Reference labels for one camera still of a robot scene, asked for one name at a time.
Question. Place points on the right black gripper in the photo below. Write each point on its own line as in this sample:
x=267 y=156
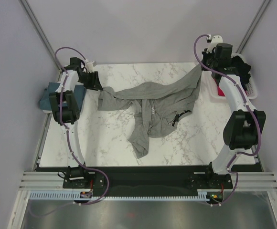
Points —
x=206 y=55

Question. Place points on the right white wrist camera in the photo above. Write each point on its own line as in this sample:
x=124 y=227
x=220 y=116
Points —
x=212 y=41

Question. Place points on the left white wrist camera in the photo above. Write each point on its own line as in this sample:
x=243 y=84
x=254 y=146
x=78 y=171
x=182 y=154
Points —
x=89 y=65

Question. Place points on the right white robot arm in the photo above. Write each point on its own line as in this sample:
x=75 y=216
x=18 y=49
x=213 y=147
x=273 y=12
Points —
x=242 y=133

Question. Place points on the aluminium frame rail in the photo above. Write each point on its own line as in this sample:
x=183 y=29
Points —
x=247 y=181

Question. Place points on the corner aluminium post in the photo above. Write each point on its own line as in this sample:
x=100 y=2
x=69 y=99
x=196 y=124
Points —
x=33 y=19
x=253 y=25

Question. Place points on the white slotted cable duct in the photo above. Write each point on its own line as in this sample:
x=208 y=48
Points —
x=83 y=196

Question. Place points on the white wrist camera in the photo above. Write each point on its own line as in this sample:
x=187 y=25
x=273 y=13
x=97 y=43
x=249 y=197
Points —
x=89 y=65
x=212 y=41

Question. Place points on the red t shirt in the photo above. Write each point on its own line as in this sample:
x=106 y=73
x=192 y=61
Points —
x=219 y=90

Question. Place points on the left corner aluminium post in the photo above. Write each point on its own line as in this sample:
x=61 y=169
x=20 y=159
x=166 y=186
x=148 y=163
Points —
x=33 y=19

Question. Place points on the grey t shirt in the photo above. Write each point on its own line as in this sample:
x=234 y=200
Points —
x=158 y=108

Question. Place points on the black t shirt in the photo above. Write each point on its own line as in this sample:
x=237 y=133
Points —
x=242 y=68

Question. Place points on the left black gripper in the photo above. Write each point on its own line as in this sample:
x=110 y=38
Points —
x=94 y=85

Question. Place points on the folded blue t shirt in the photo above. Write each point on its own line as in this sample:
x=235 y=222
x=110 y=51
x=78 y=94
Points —
x=44 y=103

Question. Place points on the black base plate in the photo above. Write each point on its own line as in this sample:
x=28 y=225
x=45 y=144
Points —
x=153 y=179

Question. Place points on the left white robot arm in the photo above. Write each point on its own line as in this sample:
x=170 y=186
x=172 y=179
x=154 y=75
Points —
x=66 y=113

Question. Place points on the right corner aluminium post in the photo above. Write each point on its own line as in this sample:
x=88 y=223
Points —
x=253 y=25

